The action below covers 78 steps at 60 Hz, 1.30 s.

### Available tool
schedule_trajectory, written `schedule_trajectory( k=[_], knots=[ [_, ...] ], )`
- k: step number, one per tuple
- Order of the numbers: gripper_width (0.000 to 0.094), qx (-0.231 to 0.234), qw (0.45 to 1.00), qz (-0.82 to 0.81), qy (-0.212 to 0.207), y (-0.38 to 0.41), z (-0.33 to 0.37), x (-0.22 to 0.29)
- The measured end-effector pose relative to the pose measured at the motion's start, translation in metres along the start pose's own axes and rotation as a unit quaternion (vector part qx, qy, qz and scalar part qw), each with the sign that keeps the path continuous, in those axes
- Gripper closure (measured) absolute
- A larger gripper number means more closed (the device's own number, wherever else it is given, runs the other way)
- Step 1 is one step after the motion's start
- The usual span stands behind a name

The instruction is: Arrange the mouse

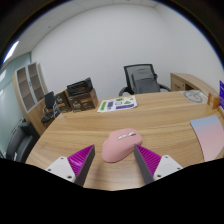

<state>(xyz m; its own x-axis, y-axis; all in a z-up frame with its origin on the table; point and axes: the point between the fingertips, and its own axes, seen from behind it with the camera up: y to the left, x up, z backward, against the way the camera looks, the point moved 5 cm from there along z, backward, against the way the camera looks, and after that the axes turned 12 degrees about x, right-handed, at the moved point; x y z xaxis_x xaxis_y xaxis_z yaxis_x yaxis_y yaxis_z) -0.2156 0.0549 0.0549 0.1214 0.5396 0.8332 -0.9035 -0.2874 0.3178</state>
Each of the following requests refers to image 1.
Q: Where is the pink and blue mouse pad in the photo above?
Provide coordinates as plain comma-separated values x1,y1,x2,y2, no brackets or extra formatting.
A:
189,115,224,163

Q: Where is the purple package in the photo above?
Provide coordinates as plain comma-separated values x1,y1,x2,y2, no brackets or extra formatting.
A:
218,79,224,111

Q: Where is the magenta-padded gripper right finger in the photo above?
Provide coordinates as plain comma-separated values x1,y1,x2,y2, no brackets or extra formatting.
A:
133,144,184,185

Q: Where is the black box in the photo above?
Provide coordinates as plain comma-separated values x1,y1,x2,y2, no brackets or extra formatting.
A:
66,77,94,98

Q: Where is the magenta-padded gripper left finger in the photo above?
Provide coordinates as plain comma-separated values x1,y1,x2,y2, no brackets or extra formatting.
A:
45,144,96,187

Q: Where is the pink computer mouse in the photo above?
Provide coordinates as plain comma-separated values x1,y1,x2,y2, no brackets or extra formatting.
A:
101,128,143,164

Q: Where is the ceiling light strip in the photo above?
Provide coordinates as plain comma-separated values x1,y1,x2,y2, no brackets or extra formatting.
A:
3,40,20,64

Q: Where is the wooden side desk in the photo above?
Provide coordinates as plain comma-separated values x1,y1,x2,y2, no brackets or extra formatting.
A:
170,72,219,98

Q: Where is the large brown cardboard box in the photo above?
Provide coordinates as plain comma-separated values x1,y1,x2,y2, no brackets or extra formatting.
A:
67,88,99,113

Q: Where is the small black chair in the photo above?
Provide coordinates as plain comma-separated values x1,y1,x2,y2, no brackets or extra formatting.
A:
40,91,62,124

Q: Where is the grey backpack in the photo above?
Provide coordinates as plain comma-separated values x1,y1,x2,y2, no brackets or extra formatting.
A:
130,68,162,95

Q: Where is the black leather armchair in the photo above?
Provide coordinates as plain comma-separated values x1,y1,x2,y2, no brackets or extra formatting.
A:
4,120,41,164

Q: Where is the white sheet with coloured shapes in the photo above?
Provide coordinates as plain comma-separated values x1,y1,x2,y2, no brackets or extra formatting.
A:
97,95,138,113

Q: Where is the black mesh office chair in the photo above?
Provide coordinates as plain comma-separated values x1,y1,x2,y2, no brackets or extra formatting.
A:
118,63,172,97

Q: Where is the small dark brown box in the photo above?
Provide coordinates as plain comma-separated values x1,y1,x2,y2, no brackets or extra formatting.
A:
54,90,72,113

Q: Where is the wooden shelf unit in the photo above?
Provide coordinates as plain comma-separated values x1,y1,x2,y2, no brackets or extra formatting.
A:
12,61,51,136

